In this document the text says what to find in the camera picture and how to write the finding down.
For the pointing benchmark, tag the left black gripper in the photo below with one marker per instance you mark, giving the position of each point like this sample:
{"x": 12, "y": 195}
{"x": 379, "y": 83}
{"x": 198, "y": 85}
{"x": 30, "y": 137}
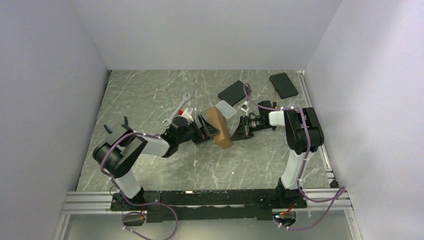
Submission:
{"x": 207, "y": 130}

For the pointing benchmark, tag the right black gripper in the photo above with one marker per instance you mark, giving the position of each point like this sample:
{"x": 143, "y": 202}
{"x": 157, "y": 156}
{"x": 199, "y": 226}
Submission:
{"x": 243, "y": 131}

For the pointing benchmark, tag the brown cardboard box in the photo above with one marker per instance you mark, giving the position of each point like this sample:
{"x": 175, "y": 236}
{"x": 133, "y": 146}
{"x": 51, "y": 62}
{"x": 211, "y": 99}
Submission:
{"x": 217, "y": 120}

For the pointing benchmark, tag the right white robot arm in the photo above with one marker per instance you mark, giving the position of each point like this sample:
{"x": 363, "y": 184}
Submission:
{"x": 304, "y": 136}

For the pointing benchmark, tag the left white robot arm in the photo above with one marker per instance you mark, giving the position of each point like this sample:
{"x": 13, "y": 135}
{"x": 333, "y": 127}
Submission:
{"x": 119, "y": 151}

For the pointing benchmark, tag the silver open-end wrench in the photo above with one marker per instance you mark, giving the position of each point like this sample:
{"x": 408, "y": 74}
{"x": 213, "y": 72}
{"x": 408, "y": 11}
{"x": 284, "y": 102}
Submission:
{"x": 185, "y": 98}

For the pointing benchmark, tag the yellow black screwdriver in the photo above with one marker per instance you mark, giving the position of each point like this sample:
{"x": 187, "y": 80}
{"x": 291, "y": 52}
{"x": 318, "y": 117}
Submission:
{"x": 274, "y": 103}

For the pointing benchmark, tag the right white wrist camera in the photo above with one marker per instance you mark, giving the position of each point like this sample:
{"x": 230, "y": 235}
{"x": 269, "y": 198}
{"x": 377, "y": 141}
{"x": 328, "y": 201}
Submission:
{"x": 244, "y": 107}

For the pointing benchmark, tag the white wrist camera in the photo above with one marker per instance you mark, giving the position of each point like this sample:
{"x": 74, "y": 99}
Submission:
{"x": 244, "y": 107}
{"x": 187, "y": 114}

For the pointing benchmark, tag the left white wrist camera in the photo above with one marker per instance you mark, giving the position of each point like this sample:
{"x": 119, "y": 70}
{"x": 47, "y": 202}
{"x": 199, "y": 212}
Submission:
{"x": 187, "y": 114}

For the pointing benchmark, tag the black flat network switch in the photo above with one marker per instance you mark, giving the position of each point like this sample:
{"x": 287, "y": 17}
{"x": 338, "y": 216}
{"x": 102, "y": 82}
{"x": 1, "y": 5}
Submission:
{"x": 233, "y": 93}

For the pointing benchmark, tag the black ported switch box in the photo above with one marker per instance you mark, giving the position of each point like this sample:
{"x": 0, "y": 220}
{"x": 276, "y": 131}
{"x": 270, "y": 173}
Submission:
{"x": 283, "y": 85}

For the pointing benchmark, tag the blue handled pliers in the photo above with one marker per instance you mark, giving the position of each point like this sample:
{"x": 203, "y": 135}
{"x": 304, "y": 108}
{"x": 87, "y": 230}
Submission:
{"x": 110, "y": 130}

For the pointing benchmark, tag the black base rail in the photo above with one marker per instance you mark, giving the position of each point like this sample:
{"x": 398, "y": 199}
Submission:
{"x": 168, "y": 205}

